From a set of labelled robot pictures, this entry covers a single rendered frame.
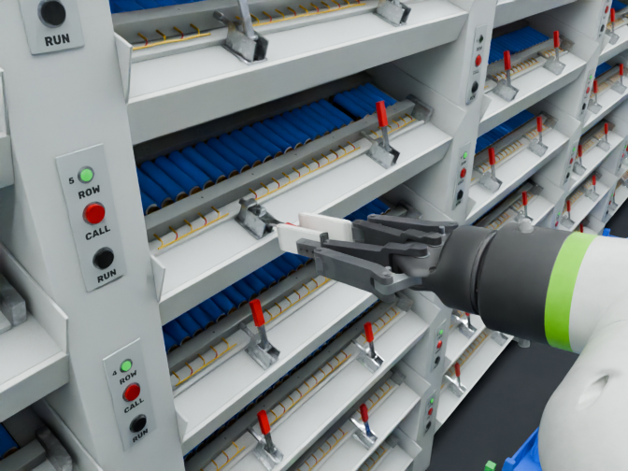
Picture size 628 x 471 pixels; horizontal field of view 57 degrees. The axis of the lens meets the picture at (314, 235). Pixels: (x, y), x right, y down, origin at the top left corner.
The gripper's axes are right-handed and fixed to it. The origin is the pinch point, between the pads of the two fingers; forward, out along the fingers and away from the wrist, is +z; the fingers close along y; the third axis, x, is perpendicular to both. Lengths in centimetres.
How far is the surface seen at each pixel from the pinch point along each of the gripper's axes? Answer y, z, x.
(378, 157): 25.6, 8.9, 0.2
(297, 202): 7.9, 9.4, -0.3
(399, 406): 39, 19, -59
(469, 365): 80, 24, -78
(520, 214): 96, 16, -37
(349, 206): 16.5, 8.1, -4.0
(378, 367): 27, 14, -40
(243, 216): -0.9, 9.8, 1.0
